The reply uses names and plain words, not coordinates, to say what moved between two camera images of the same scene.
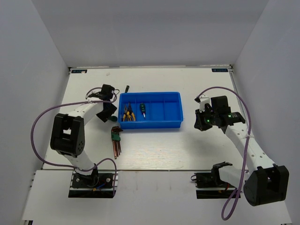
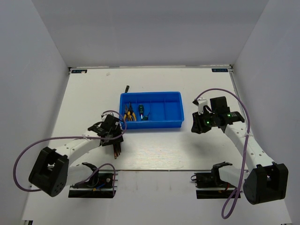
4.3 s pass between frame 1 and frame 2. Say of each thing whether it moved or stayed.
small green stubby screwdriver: moved
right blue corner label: stayed
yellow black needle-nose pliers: stayed
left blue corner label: stayed
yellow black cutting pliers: stayed
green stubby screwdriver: moved
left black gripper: moved
